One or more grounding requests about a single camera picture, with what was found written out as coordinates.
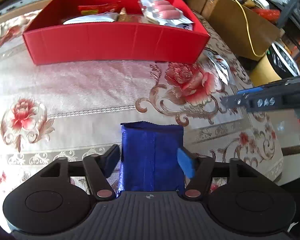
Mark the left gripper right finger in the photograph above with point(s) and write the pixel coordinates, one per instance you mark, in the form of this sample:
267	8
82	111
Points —
198	170

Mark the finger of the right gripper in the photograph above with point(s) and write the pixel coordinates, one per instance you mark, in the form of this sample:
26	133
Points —
243	98

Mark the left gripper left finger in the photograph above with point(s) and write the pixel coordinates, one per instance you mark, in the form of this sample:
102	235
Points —
98	168

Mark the blue snack packet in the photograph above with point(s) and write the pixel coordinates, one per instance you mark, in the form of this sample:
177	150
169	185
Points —
149	158

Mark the pink sausage packet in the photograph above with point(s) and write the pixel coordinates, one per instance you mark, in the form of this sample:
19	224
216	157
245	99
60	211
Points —
161	12

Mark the gold snack packet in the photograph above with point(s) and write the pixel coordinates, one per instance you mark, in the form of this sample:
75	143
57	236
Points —
125	17

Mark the white green snack packet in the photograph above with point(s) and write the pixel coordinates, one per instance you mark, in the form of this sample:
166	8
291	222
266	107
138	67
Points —
219	64

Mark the brown cardboard box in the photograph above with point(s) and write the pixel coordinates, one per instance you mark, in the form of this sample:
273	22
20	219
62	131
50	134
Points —
245	32

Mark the floral satin tablecloth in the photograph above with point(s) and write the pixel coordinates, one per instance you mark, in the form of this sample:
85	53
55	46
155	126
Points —
75	109

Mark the red cardboard box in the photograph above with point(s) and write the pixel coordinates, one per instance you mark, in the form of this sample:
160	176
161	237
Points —
48	40

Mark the white flat snack packet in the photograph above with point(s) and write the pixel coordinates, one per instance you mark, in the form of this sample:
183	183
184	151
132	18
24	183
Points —
107	17

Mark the red yellow snack packet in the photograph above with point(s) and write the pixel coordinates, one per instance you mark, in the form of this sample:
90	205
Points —
98	9

